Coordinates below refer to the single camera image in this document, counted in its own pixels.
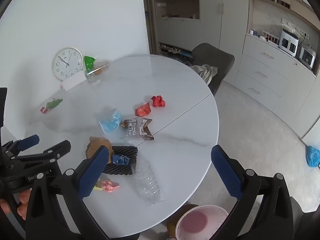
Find white countertop appliance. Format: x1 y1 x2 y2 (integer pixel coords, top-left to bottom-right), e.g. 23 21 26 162
279 29 299 55

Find white dish rack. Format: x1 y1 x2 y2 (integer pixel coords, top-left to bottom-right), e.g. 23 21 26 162
261 30 280 44

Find clear plastic snack bag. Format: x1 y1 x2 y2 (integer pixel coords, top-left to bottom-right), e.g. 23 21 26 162
86 59 110 79

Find small silver appliance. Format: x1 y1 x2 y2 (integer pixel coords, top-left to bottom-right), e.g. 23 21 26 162
299 44 316 68

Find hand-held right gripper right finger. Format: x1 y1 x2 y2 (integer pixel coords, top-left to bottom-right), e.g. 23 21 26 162
211 144 294 240

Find red crumpled paper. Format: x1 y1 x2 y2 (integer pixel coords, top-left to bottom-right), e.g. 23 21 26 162
151 95 166 108

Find round white wall clock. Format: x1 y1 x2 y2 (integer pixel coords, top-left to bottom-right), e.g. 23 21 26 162
52 47 84 82

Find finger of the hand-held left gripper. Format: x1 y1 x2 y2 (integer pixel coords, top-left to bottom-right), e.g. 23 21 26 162
10 140 72 166
1 134 40 155

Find brown printed snack wrapper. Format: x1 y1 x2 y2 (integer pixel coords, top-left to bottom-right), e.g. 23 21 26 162
120 118 155 141

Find green plastic bag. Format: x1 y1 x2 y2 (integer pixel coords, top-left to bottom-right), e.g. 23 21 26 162
84 56 96 71

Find blue wrapper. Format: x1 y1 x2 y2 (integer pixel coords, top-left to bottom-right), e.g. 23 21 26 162
112 154 130 166

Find person's left hand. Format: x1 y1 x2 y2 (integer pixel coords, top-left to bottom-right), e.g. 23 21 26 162
0 189 32 222

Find clear plastic bottle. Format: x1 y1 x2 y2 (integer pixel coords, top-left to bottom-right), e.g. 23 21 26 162
134 161 165 205

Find dark grey dining chair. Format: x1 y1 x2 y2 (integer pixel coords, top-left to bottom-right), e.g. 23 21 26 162
191 42 235 97

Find blue plastic bag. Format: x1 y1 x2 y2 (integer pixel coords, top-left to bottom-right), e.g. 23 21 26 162
306 146 320 167

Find row of shoes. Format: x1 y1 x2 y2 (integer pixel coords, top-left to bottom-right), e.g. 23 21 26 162
159 42 193 58

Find white card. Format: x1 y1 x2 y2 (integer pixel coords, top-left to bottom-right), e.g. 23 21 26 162
61 70 87 90

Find white drawer cabinet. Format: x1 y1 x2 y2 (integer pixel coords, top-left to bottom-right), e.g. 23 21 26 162
235 34 318 138

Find red orange wrapper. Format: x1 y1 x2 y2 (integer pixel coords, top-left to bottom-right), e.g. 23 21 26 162
135 102 152 117

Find brown paper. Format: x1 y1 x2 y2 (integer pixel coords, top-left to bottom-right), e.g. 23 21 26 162
86 137 115 163

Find pink paper scraps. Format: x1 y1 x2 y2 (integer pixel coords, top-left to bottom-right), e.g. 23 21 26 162
101 179 121 193

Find pink waste bin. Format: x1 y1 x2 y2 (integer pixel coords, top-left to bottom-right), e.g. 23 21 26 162
175 205 229 240

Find beige cloth bag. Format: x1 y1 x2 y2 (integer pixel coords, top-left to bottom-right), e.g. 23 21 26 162
190 64 218 85

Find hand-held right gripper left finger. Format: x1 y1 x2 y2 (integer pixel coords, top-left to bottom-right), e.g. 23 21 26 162
25 145 140 240

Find blue face mask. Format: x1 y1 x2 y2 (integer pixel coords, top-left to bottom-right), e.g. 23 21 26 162
99 108 122 134

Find black foam net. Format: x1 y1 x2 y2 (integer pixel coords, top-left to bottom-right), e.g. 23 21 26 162
104 145 138 176

